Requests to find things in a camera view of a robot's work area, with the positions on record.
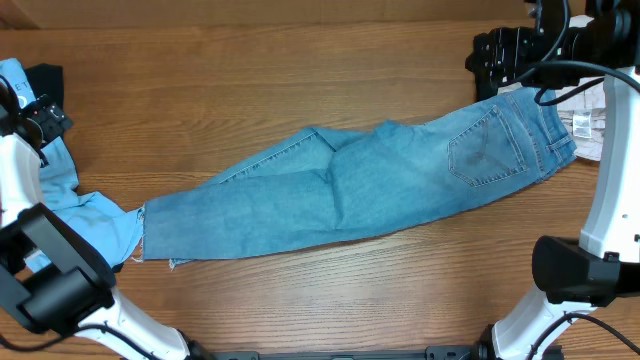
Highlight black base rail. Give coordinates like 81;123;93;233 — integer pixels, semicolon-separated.
211;345;490;360

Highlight light blue printed t-shirt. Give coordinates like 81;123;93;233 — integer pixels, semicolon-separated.
0;57;146;274

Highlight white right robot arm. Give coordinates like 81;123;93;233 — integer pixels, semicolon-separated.
466;1;639;359

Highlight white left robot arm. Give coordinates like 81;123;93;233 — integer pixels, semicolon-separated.
1;85;212;359

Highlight blue denim jeans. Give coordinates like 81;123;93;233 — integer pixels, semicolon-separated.
142;88;576;265

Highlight dark green folded garment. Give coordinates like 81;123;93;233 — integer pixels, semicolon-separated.
465;31;502;102

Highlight black garment under t-shirt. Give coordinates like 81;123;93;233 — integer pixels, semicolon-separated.
25;63;64;109

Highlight white folded garment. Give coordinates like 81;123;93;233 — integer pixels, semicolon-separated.
499;14;607;162

